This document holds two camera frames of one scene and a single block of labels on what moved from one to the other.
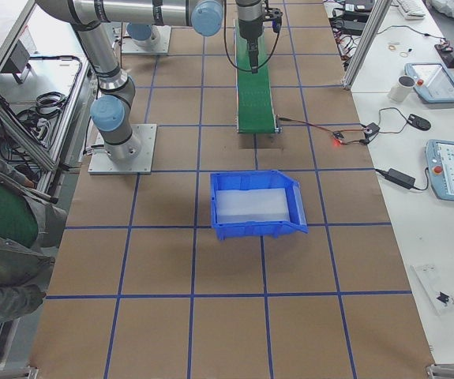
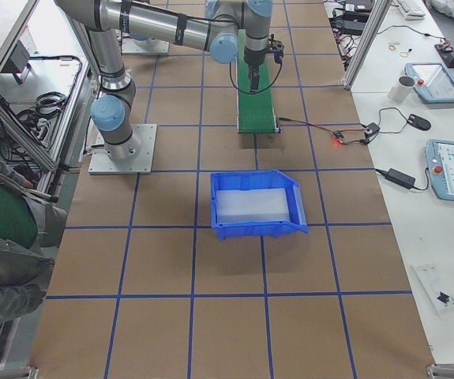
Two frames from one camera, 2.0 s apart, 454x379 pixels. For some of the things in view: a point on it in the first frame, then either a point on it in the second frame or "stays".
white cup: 403,88 stays
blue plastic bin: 256,202 stays
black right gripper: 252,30 -> 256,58
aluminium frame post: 378,13 stays
